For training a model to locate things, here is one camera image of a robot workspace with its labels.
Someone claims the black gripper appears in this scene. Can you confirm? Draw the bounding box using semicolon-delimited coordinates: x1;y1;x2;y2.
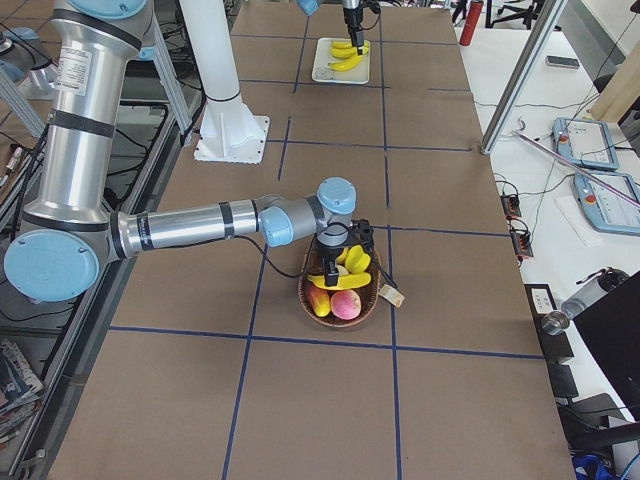
341;0;365;55
315;223;349;286

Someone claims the yellow banana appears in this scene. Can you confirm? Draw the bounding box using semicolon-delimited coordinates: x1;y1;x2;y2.
330;46;369;59
307;272;372;291
331;40;370;50
328;55;365;72

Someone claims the brown wicker basket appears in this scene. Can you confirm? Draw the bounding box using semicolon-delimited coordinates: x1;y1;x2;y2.
298;241;381;328

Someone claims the paper basket tag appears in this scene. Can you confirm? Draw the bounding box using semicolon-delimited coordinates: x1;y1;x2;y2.
378;284;405;308

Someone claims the yellow starfruit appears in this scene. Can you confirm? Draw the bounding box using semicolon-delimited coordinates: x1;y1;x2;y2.
336;247;350;266

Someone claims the orange yellow mango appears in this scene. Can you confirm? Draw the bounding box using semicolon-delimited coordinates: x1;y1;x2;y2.
304;283;331;318

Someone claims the red peach apple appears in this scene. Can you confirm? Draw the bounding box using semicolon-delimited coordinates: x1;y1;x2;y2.
330;290;362;320

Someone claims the cream bear tray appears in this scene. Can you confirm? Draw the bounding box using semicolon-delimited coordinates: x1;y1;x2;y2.
311;37;371;85

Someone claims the red bottle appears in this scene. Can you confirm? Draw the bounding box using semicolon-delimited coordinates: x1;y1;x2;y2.
459;0;484;46

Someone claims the metal rod white stand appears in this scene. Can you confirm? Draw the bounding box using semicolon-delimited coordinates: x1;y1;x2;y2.
512;117;640;207

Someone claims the steel cup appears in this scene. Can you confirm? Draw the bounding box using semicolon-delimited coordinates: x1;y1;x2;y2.
540;310;571;336

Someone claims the far blue teach pendant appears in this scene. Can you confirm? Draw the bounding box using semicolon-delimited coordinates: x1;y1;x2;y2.
552;117;619;171

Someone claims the blue teach pendant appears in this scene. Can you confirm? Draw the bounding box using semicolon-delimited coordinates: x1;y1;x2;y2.
552;117;619;171
574;172;639;236

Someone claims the near blue teach pendant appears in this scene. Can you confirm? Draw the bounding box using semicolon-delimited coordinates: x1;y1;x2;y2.
574;172;639;236

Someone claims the stack of magazines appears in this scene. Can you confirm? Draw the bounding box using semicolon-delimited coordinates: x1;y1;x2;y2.
1;339;45;448

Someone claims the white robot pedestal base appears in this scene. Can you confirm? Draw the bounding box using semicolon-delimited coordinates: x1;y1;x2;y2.
181;1;270;164

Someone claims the aluminium frame post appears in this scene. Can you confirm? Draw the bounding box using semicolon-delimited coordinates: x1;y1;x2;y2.
480;0;568;155

